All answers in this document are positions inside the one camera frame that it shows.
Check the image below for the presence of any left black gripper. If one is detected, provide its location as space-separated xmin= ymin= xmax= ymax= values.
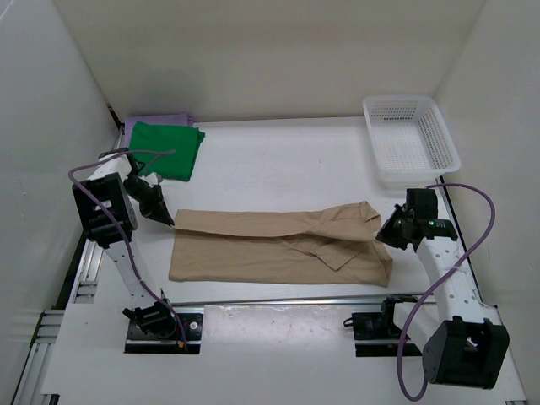
xmin=123 ymin=174 xmax=174 ymax=227

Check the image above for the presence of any green t shirt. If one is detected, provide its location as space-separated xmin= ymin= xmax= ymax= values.
xmin=128 ymin=122 xmax=205 ymax=181

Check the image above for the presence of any purple t shirt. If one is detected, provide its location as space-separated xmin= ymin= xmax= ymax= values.
xmin=122 ymin=113 xmax=195 ymax=147

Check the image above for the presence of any beige t shirt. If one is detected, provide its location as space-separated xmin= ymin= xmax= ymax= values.
xmin=169 ymin=201 xmax=393 ymax=287

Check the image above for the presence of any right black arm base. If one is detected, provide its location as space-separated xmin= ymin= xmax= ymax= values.
xmin=343 ymin=295 xmax=417 ymax=358

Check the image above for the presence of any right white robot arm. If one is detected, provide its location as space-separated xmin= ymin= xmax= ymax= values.
xmin=376 ymin=186 xmax=510 ymax=389

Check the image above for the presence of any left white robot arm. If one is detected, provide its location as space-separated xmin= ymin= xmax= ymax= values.
xmin=68 ymin=148 xmax=177 ymax=338

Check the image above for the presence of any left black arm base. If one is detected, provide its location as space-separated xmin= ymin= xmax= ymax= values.
xmin=122 ymin=302 xmax=203 ymax=355

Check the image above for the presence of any white plastic basket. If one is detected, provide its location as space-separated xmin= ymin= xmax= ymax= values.
xmin=363 ymin=94 xmax=461 ymax=187

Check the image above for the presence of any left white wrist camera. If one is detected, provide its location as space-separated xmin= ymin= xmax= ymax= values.
xmin=141 ymin=172 xmax=163 ymax=187

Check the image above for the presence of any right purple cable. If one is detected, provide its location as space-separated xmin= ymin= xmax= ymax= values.
xmin=397 ymin=182 xmax=497 ymax=401

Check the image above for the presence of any purple cable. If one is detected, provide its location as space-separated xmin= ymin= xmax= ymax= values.
xmin=397 ymin=182 xmax=497 ymax=401
xmin=67 ymin=148 xmax=189 ymax=349

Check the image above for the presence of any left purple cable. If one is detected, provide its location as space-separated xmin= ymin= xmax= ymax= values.
xmin=67 ymin=148 xmax=189 ymax=349

